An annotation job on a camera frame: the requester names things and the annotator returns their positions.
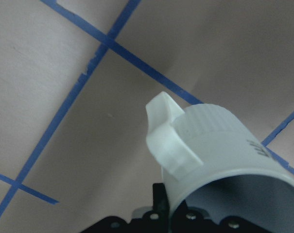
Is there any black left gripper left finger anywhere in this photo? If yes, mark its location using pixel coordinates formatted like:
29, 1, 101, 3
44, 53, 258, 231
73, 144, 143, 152
152, 183, 170, 233

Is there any white grey mug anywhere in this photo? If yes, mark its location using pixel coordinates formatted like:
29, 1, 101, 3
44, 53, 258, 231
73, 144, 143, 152
146, 92, 294, 233

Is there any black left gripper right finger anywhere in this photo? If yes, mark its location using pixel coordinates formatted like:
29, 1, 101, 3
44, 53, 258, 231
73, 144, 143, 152
175, 201, 189, 218

